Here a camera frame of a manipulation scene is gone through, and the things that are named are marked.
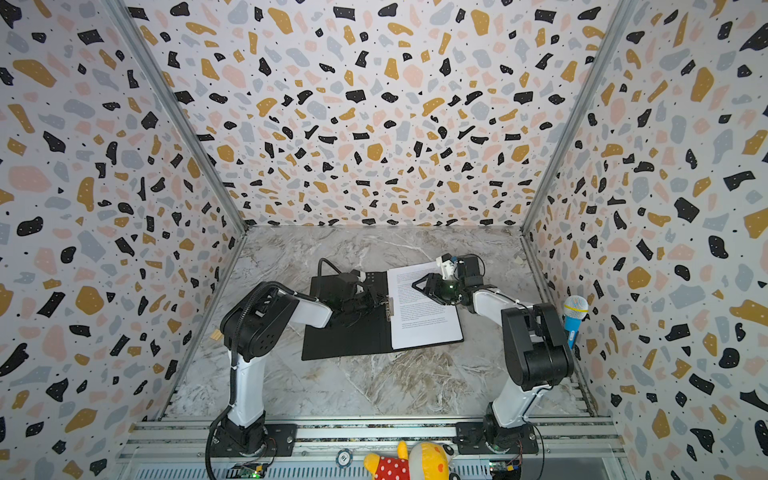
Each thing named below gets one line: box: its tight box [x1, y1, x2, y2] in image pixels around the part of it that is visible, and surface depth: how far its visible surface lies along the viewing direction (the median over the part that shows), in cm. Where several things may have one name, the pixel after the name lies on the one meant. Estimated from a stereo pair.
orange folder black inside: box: [302, 270, 464, 361], surface depth 92 cm
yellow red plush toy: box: [364, 441, 450, 480], surface depth 67 cm
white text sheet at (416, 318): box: [387, 262, 464, 350], surface depth 97 cm
